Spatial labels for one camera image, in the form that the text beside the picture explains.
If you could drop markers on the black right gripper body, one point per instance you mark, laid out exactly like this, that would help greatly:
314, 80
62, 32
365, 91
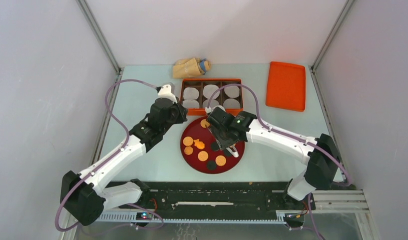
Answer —
225, 141

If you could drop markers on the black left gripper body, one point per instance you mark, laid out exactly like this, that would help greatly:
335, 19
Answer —
177, 117

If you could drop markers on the round tan cookie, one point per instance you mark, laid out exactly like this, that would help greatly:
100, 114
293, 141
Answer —
203, 156
204, 124
188, 141
220, 160

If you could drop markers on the orange fish shaped cookie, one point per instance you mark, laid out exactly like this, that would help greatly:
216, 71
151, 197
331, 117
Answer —
199, 144

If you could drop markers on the dark red round plate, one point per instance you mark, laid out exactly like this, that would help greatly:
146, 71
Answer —
195, 131

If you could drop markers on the orange cookie box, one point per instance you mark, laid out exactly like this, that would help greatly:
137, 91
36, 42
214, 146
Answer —
221, 82

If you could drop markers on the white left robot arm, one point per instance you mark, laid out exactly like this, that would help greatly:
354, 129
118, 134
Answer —
85, 195

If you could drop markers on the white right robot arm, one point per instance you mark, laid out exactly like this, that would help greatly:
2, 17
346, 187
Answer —
318, 154

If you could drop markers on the dark chocolate round cookie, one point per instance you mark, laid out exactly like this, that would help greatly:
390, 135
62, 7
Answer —
211, 165
214, 146
227, 153

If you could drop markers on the white paper cupcake liner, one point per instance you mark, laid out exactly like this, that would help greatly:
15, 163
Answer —
210, 103
231, 103
191, 104
209, 90
190, 93
232, 91

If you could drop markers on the beige cloth bag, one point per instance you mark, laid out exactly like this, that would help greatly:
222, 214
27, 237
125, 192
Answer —
190, 68

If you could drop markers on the orange box lid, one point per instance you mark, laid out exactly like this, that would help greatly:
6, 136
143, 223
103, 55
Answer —
286, 86

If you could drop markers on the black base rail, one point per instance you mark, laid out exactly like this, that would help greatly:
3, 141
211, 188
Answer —
222, 201

